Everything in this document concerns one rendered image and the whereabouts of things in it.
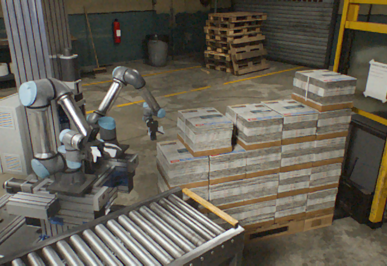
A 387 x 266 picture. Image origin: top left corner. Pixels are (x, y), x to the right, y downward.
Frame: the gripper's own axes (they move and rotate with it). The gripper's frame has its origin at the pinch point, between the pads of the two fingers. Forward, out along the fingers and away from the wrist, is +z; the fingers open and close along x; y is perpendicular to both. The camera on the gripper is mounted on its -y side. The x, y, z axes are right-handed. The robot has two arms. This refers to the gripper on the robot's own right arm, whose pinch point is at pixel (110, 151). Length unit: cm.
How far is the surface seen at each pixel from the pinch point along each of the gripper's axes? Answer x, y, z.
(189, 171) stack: -84, 40, -19
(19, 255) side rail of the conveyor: 33, 48, -19
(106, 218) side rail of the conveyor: -8.6, 42.9, -12.6
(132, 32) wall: -555, -15, -600
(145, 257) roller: -1, 44, 25
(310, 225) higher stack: -185, 99, 38
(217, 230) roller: -38, 39, 37
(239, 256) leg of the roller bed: -46, 53, 48
